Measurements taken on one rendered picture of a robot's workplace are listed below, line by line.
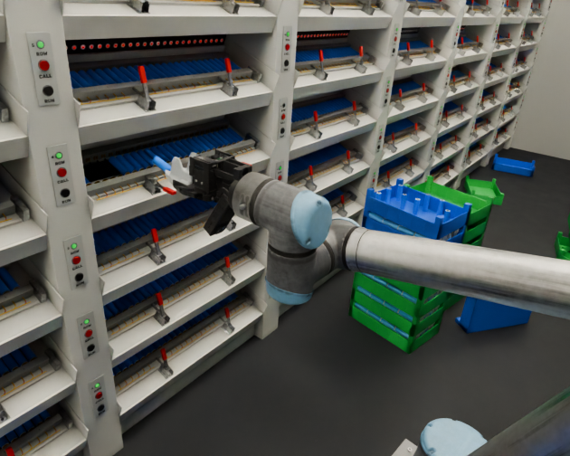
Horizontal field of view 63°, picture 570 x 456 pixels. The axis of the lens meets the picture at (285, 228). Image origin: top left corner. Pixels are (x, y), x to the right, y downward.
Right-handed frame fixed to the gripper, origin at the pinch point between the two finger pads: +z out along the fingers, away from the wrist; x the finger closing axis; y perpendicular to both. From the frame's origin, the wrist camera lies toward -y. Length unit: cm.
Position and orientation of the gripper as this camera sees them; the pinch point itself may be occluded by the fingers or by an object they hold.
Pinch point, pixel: (174, 175)
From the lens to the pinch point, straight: 101.5
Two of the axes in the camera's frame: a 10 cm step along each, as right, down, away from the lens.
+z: -7.9, -3.4, 5.1
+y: 0.8, -8.8, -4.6
